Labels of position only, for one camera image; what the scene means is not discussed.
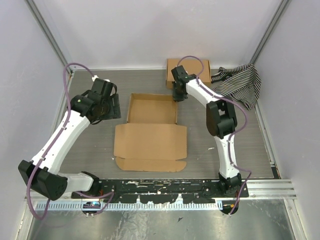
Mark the closed brown cardboard box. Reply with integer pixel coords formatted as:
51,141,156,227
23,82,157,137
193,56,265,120
166,57,212,89

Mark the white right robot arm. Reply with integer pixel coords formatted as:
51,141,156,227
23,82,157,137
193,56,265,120
171,65,242,198

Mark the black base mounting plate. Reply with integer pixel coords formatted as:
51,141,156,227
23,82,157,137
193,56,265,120
70,178,250,204

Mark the striped cloth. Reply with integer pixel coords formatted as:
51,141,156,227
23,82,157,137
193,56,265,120
211,64,262,110

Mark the aluminium frame rail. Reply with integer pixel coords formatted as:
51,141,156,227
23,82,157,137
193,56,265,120
27,178,296,204

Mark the slotted cable duct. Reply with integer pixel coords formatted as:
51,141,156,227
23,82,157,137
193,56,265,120
48,200,223,212

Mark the brown cardboard box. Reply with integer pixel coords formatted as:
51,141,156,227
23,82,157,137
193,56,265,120
113,93,187,173
166,57,212,89

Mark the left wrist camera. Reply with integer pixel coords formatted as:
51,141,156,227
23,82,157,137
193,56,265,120
91,75,111,83

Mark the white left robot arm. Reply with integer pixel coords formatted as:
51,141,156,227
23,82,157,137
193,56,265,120
18,76,121,201

